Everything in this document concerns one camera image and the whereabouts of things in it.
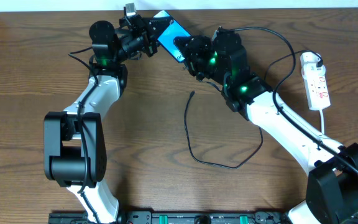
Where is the blue Galaxy smartphone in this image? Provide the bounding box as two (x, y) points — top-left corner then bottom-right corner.
(158, 20), (191, 63)

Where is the black charger cable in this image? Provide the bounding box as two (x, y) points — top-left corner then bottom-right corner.
(183, 49), (324, 169)

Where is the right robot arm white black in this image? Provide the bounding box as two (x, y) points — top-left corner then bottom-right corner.
(173, 28), (358, 223)

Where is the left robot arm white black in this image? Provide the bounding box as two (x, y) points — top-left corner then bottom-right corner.
(44, 11), (173, 223)

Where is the white charger plug adapter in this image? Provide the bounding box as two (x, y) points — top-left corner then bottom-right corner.
(300, 52), (326, 80)

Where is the white power strip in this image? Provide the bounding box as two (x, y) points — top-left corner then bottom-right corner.
(301, 68), (331, 111)

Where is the white power strip cord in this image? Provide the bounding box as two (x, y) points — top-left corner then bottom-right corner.
(319, 109), (326, 135)

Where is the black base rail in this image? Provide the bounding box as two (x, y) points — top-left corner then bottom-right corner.
(48, 210), (358, 224)

